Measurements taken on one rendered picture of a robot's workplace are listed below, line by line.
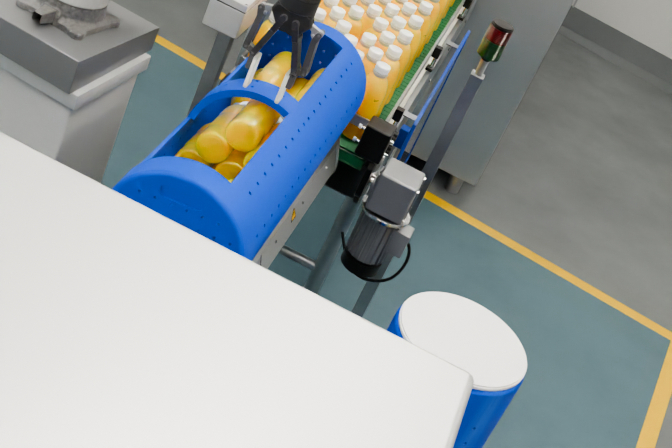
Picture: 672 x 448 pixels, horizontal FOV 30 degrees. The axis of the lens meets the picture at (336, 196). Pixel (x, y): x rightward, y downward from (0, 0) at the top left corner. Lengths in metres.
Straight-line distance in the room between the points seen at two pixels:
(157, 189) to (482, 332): 0.74
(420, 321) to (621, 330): 2.48
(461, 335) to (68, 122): 1.01
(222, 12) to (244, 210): 1.09
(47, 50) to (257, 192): 0.69
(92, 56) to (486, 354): 1.07
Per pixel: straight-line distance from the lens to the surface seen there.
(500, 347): 2.55
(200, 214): 2.26
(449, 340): 2.49
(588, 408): 4.43
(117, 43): 2.91
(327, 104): 2.74
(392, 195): 3.29
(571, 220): 5.44
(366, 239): 3.37
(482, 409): 2.47
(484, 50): 3.39
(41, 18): 2.85
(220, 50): 3.41
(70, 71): 2.79
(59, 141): 2.90
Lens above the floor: 2.43
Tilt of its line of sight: 30 degrees down
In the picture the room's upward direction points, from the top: 25 degrees clockwise
